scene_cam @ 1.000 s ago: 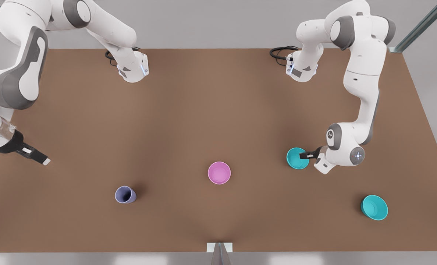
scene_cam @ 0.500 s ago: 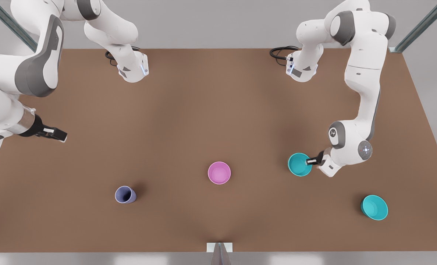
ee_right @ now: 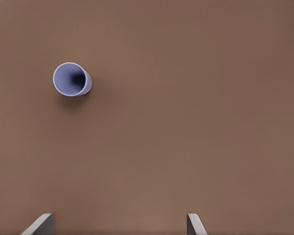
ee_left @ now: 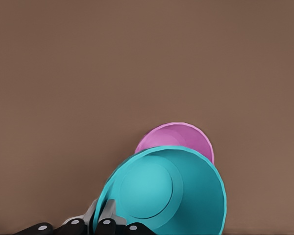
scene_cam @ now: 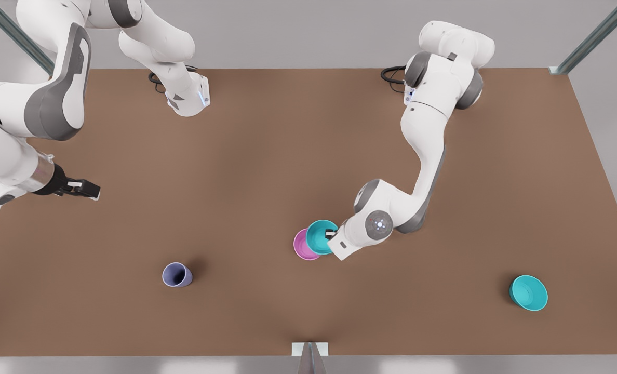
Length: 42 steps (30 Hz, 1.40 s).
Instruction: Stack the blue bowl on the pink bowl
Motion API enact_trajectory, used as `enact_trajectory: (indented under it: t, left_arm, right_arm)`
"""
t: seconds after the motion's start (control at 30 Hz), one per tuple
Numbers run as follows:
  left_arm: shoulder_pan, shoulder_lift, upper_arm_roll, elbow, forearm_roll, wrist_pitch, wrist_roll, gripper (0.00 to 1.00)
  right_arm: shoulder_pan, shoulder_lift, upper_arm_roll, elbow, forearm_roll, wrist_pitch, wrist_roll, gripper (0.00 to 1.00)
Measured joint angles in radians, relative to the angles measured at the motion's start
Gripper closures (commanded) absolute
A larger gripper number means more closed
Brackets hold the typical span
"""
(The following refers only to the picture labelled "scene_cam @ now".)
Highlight teal blue bowl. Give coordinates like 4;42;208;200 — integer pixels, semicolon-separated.
509;275;548;312
306;220;339;256

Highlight black cable loop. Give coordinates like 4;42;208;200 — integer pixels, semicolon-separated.
380;65;408;95
148;65;200;95

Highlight silver frame post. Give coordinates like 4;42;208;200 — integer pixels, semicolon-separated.
0;0;56;75
548;0;617;75
291;342;329;374

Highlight pink bowl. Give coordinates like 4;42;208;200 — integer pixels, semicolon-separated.
293;229;321;261

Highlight purple cup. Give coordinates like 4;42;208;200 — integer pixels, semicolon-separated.
162;262;194;288

